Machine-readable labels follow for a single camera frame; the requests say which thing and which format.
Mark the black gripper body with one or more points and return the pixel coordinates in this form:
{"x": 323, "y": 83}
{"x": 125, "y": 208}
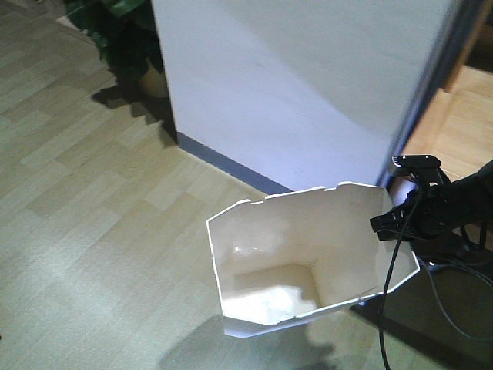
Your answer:
{"x": 416, "y": 218}

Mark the white plastic trash bin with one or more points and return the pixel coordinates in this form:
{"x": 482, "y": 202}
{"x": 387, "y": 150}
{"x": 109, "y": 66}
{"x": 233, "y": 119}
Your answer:
{"x": 292, "y": 258}

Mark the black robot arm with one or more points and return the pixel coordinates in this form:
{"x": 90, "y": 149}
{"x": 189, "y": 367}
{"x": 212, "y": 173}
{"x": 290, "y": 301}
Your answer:
{"x": 437, "y": 205}

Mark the wooden desk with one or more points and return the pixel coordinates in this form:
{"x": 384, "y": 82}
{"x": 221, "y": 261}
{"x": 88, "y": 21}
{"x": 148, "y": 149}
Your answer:
{"x": 457, "y": 124}

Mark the green potted plant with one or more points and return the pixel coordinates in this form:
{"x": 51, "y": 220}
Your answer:
{"x": 125, "y": 34}

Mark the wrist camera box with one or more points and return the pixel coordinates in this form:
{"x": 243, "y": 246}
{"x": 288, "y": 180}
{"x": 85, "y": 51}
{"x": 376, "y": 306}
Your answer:
{"x": 401, "y": 166}

